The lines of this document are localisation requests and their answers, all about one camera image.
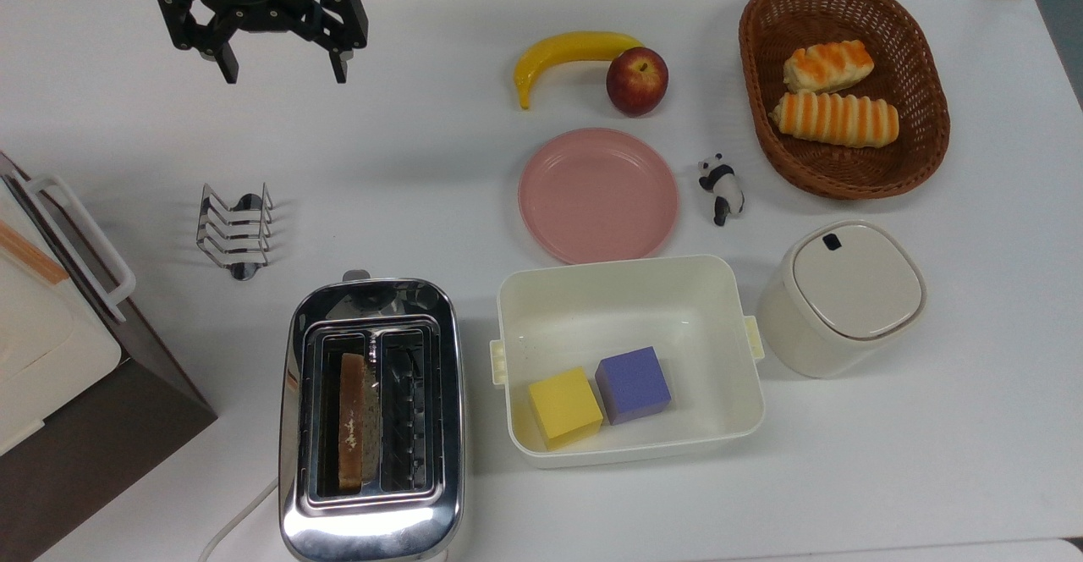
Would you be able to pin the short striped bread roll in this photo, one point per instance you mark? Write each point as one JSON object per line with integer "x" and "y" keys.
{"x": 829, "y": 67}

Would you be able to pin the red apple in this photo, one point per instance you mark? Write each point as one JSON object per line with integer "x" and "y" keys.
{"x": 636, "y": 81}

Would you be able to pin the yellow foam cube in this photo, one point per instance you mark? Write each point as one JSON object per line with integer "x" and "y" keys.
{"x": 565, "y": 410}

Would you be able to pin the pink plastic plate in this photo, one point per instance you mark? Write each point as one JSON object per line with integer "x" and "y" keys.
{"x": 596, "y": 198}

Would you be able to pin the brown wicker basket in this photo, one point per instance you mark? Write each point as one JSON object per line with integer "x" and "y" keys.
{"x": 846, "y": 12}

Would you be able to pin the white plastic container box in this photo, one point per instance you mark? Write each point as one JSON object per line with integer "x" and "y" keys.
{"x": 609, "y": 308}

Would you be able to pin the chrome two-slot toaster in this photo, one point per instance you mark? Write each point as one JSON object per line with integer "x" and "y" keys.
{"x": 372, "y": 520}

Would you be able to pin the long striped bread roll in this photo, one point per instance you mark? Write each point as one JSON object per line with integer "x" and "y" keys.
{"x": 833, "y": 120}

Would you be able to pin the brown bread slice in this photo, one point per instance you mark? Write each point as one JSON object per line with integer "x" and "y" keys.
{"x": 351, "y": 418}

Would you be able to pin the white and brown oven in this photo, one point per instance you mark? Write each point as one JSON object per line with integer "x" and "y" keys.
{"x": 51, "y": 333}

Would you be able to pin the small panda figurine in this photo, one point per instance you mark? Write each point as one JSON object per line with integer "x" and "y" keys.
{"x": 722, "y": 185}

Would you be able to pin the yellow banana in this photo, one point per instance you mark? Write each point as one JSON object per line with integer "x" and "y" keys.
{"x": 575, "y": 46}

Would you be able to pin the white lidded trash can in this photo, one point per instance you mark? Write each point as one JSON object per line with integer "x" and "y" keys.
{"x": 850, "y": 291}

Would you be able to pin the purple foam cube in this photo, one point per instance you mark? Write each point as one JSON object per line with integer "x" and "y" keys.
{"x": 633, "y": 384}

